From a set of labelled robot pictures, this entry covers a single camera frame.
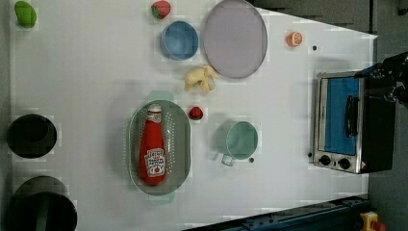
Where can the green mug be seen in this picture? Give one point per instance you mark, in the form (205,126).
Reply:
(236,141)

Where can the green mango toy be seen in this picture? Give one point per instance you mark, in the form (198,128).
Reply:
(25,14)

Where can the yellow red emergency button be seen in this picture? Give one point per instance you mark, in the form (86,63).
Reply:
(371,222)

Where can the large purple plate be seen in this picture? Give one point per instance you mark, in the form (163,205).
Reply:
(235,38)

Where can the orange slice toy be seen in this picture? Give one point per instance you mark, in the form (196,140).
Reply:
(294,39)

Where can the red ketchup bottle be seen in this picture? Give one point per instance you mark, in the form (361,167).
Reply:
(152,159)

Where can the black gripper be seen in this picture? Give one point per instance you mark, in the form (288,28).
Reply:
(387,80)

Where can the green oval strainer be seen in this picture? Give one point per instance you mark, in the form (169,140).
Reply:
(177,137)

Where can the large red strawberry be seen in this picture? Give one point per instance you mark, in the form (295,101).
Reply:
(161,9)

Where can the small red strawberry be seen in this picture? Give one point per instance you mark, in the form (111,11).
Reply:
(196,113)

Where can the silver toaster oven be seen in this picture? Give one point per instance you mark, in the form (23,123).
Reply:
(354,129)

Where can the blue bowl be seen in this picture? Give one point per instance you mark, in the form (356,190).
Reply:
(179,41)

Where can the peeled banana toy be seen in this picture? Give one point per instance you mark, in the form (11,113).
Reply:
(203,76)

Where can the blue metal frame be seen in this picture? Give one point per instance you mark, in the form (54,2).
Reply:
(335,215)

